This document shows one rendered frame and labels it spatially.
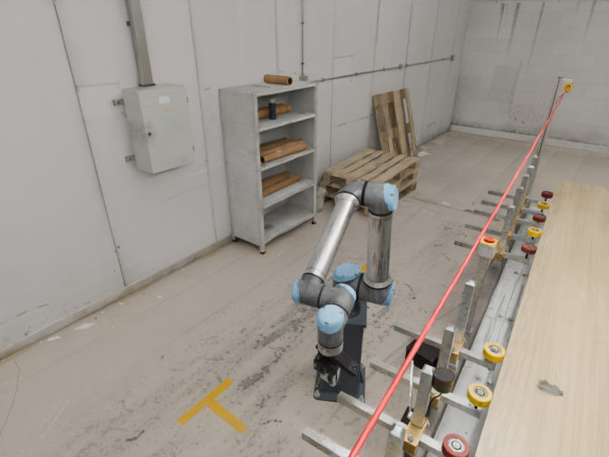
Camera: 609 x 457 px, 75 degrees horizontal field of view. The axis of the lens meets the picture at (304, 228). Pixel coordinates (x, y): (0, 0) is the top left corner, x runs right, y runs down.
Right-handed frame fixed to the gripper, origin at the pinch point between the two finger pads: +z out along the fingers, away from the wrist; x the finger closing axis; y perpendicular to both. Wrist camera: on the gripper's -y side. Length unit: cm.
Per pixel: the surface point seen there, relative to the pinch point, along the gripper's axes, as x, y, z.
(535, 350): -52, -63, -2
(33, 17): -62, 232, -112
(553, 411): -23, -71, -5
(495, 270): -138, -41, 30
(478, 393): -18, -47, -6
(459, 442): 4.8, -45.9, -8.5
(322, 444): 29.9, -10.8, -16.3
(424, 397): 1.9, -32.6, -18.6
